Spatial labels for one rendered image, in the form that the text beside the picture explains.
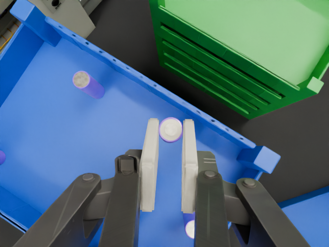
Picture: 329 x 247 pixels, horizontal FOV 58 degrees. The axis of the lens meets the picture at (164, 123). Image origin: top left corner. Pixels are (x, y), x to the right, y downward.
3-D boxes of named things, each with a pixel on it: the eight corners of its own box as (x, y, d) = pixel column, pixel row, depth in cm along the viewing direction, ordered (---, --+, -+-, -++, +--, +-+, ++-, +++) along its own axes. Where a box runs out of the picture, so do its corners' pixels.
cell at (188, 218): (197, 243, 28) (193, 225, 35) (207, 226, 28) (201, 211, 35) (181, 232, 28) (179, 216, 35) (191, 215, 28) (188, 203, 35)
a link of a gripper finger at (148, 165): (153, 213, 16) (139, 212, 16) (158, 154, 23) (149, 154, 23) (153, 163, 15) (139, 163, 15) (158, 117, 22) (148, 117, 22)
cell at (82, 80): (83, 91, 30) (100, 102, 36) (93, 76, 30) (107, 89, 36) (68, 82, 30) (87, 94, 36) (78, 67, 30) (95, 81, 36)
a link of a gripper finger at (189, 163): (183, 164, 15) (198, 165, 15) (183, 118, 22) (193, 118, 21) (181, 214, 16) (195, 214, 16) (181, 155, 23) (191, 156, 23)
